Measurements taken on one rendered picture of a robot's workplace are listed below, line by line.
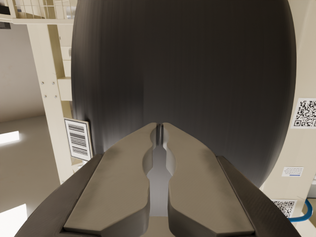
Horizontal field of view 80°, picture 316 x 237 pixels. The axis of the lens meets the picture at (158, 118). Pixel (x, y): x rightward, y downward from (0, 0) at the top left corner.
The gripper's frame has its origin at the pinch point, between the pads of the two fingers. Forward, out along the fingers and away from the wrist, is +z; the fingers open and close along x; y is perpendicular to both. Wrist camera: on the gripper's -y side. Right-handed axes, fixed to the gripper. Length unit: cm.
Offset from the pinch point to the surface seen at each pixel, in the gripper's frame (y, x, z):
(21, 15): -7, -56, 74
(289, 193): 36, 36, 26
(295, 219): 42, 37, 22
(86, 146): 8.3, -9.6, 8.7
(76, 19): -6.4, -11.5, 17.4
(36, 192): 283, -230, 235
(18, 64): 138, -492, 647
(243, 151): 7.8, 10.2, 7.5
